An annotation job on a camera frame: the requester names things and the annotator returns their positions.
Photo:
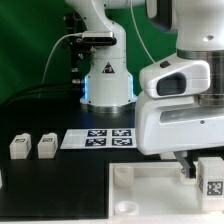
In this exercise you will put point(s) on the white square table top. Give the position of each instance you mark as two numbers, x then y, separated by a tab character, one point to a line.
156	193

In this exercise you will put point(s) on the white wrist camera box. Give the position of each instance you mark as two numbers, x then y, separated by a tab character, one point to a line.
175	78

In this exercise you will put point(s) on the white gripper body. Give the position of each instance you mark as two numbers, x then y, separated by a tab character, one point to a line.
177	124

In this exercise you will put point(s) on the black camera stand pole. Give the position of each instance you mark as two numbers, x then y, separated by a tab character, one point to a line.
78	51

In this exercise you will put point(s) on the white piece left edge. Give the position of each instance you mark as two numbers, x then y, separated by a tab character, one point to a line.
1	183

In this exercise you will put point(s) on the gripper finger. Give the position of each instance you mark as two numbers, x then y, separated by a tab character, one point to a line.
187	164

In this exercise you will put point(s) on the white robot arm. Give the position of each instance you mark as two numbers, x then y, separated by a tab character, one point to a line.
199	25

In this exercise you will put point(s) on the white marker sheet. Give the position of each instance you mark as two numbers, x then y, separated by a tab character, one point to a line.
99	138

